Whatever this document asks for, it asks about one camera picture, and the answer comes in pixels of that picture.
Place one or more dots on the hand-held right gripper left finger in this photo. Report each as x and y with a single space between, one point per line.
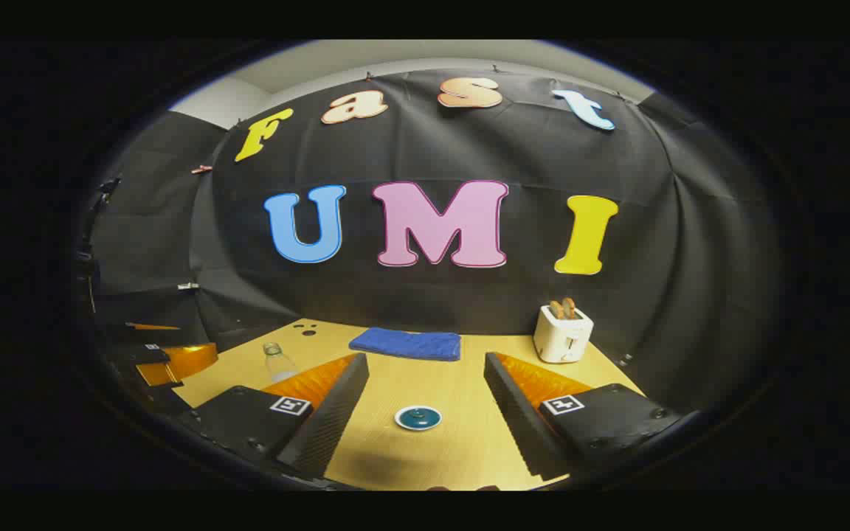
336 413

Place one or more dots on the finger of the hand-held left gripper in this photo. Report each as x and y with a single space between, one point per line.
152 326
192 360

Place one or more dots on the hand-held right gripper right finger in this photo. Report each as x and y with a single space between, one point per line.
521 420

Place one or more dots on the clear plastic water bottle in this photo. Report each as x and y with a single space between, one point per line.
277 365

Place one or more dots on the white toaster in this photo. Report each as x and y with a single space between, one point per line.
558 339

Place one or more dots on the blue towel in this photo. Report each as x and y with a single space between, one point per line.
406 344

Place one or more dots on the toast slice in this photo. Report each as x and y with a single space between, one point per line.
556 310
569 307

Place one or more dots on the black backdrop cloth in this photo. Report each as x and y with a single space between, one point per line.
469 147

